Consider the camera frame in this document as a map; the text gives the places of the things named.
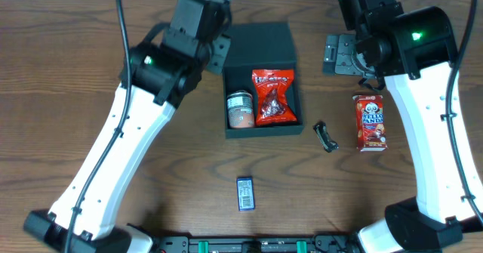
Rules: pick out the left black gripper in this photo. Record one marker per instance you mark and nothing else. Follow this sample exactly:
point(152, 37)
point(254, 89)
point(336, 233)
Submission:
point(218, 53)

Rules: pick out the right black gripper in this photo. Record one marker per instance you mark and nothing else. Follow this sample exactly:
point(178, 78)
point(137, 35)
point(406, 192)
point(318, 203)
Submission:
point(340, 57)

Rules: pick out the red Hello Panda box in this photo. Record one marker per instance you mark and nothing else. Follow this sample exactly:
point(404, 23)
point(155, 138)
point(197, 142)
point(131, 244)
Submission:
point(371, 131)

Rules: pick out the red candy bag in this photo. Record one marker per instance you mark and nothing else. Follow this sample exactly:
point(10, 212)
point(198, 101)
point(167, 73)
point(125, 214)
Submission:
point(272, 105)

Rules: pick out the red Pringles can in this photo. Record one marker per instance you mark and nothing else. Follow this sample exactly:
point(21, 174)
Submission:
point(240, 110)

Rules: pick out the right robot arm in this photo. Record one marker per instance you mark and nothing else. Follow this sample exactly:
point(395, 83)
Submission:
point(415, 57)

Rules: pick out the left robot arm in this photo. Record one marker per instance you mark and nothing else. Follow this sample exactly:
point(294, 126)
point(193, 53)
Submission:
point(157, 74)

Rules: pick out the dark green open box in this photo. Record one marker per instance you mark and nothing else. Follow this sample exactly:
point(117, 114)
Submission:
point(261, 46)

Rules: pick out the black folded clip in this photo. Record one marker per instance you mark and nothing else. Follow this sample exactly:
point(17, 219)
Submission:
point(328, 144)

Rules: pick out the small blue packet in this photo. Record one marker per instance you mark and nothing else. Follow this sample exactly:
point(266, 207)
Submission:
point(245, 194)

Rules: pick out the black mounting rail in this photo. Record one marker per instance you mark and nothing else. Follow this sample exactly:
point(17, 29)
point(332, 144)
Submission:
point(316, 244)

